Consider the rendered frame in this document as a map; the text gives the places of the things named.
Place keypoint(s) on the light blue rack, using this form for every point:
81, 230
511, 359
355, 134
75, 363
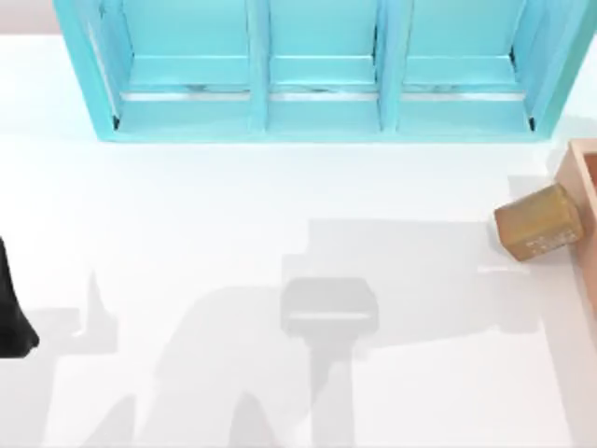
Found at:
322, 116

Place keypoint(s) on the brown book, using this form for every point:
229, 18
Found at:
536, 224

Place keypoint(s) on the shallow salmon-coloured box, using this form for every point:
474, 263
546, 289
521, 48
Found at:
584, 196

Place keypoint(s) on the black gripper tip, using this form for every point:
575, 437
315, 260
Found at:
11, 322

